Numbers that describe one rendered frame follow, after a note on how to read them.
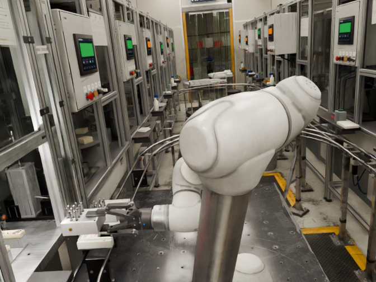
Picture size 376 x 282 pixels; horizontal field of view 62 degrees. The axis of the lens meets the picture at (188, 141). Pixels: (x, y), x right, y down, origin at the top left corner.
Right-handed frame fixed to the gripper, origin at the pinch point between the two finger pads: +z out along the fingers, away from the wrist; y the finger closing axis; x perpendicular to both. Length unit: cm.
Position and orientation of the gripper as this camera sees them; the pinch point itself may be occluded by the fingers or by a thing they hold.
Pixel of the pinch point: (96, 220)
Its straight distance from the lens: 120.1
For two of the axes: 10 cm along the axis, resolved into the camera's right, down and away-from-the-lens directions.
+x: -0.4, 2.9, -9.6
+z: -10.0, 0.5, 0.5
